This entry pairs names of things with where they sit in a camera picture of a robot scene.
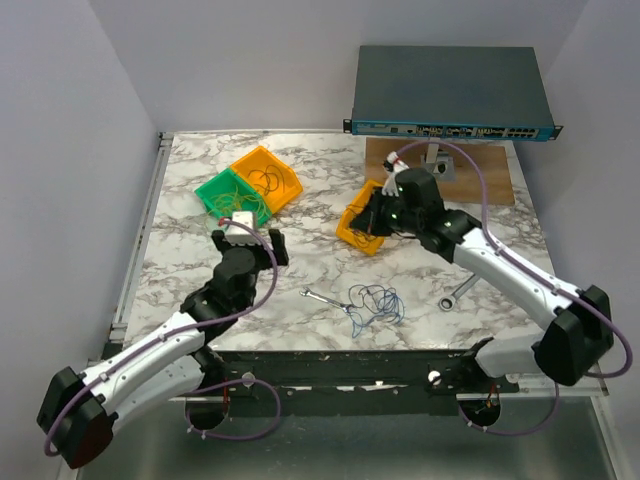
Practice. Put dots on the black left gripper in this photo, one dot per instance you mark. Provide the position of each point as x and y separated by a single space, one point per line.
258 249

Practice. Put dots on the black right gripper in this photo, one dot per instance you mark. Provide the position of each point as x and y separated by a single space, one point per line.
369 219

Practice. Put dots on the yellow bin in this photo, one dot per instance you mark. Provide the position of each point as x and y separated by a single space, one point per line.
275 181
363 241

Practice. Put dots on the green plastic bin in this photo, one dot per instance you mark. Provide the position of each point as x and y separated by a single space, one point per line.
227 192

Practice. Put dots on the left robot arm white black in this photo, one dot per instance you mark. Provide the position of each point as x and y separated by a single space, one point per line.
80 410

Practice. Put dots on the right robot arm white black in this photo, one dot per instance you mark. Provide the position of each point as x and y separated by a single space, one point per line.
573 332

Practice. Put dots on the silver open-end wrench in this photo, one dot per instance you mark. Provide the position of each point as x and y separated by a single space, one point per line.
345 307

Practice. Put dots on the wooden base board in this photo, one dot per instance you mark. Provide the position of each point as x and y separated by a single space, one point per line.
461 183

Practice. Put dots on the silver ratchet wrench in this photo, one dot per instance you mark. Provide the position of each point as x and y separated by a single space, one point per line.
448 302

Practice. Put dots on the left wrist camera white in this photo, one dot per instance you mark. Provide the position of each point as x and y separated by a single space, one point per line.
240 228

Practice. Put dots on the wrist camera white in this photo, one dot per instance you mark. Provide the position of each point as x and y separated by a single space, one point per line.
240 228
393 165

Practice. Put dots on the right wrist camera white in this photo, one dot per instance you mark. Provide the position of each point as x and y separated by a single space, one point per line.
393 165

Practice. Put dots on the aluminium table frame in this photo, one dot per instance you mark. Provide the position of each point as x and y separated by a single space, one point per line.
395 292

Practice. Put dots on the metal switch stand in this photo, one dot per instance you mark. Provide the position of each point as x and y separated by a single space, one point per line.
439 163

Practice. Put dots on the blue network switch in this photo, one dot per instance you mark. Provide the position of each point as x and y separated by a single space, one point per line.
467 92

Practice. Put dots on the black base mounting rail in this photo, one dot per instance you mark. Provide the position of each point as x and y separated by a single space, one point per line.
349 383

